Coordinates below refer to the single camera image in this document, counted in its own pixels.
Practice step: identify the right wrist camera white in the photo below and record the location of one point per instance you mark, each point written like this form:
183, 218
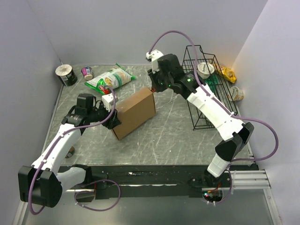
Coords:
153, 57

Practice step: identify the black can white lid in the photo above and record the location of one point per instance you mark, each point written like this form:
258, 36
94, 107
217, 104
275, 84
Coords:
66, 74

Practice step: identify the green white chips bag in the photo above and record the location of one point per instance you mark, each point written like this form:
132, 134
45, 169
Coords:
115, 77

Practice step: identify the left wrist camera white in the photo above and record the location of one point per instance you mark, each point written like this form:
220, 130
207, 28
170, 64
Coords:
108, 101

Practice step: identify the metal tin can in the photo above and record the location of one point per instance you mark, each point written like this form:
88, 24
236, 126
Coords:
70, 152

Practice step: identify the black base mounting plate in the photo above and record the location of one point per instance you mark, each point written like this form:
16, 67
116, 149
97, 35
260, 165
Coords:
151, 181

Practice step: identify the green lidded container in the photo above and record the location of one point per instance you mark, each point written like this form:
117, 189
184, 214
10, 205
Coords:
213, 83

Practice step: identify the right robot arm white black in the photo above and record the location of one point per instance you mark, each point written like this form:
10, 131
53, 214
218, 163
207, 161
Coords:
234, 132

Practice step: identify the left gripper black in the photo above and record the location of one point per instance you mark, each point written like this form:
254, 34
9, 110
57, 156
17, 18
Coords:
112, 121

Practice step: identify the purple small yogurt cup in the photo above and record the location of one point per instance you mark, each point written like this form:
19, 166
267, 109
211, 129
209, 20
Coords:
87, 73

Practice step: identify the yellow white yogurt cup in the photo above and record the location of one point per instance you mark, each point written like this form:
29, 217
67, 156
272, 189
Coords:
235, 94

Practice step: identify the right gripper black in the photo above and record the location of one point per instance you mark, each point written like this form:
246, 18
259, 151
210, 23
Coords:
153, 78

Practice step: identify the aluminium rail frame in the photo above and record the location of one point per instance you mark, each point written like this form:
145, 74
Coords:
248, 202

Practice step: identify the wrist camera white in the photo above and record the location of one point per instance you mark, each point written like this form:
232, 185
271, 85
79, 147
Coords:
153, 57
108, 101

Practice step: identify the yellow chips bag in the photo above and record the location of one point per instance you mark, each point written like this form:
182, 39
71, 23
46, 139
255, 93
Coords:
225, 72

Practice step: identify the white yogurt cup in rack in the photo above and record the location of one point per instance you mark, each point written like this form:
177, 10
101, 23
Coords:
205, 70

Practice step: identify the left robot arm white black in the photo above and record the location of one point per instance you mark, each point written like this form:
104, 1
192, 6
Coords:
41, 183

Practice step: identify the brown cardboard express box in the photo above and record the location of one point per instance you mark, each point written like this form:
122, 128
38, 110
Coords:
134, 111

